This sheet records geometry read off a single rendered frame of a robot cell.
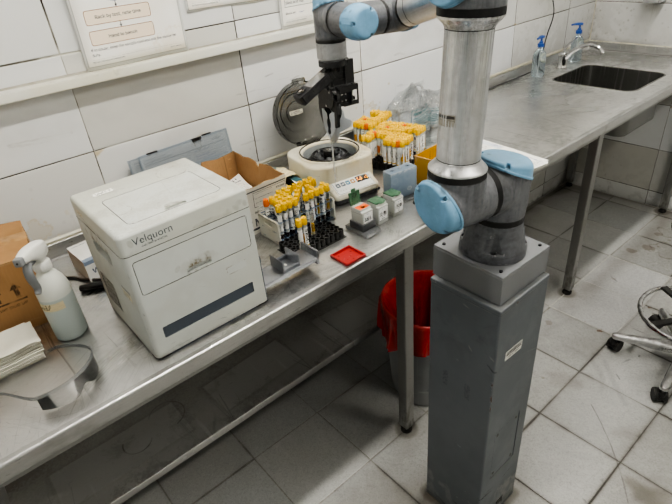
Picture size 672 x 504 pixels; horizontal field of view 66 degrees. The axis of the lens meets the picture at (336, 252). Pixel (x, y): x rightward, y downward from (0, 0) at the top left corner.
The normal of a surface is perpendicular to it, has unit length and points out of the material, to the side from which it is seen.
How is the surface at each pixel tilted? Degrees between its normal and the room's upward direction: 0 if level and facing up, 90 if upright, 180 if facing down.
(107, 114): 90
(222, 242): 90
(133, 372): 0
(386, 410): 0
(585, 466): 0
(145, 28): 95
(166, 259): 90
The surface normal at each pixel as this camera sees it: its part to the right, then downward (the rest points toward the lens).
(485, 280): -0.75, 0.40
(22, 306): 0.60, 0.40
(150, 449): -0.08, -0.84
